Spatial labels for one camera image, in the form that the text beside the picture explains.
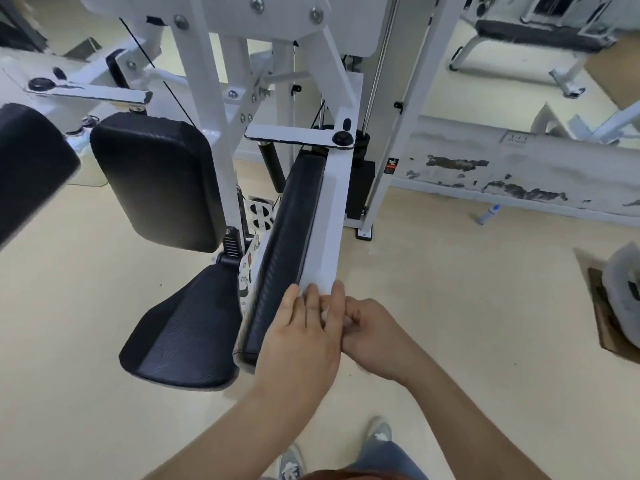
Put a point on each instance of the black weight stack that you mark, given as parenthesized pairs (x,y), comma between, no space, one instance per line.
(361,189)

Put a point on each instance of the person's right forearm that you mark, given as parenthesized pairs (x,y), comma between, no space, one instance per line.
(475,429)

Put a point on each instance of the white wall socket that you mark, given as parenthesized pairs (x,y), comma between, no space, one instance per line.
(517,138)

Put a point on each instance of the blue denim shorts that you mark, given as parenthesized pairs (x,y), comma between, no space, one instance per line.
(385,462)

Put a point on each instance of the person's left forearm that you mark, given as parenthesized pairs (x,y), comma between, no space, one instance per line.
(225,439)

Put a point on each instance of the person's right hand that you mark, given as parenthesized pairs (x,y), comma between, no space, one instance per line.
(385,344)

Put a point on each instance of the black padded seat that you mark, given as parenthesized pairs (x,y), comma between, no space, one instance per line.
(185,329)

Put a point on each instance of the black padded arm rest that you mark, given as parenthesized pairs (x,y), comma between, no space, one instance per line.
(30,164)
(285,244)

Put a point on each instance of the small white blue bottle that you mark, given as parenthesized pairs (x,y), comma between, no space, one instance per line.
(489,213)

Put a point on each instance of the person's left hand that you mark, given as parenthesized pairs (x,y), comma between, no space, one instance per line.
(300,349)

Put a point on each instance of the person's sneaker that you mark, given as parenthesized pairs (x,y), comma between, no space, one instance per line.
(380,429)
(291,464)

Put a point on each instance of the white gym machine frame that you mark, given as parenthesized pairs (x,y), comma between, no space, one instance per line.
(205,94)

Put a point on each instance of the person's left sneaker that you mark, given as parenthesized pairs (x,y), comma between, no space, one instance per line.
(291,464)

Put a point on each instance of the black rectangular chest pad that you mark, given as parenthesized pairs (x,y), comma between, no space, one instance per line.
(160,179)

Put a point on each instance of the cream white storage box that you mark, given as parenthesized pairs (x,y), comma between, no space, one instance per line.
(90,169)

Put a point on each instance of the brown cardboard sheet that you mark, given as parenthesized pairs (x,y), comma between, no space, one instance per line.
(607,334)

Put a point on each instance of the person's right sneaker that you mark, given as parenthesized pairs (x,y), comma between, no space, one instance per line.
(380,429)

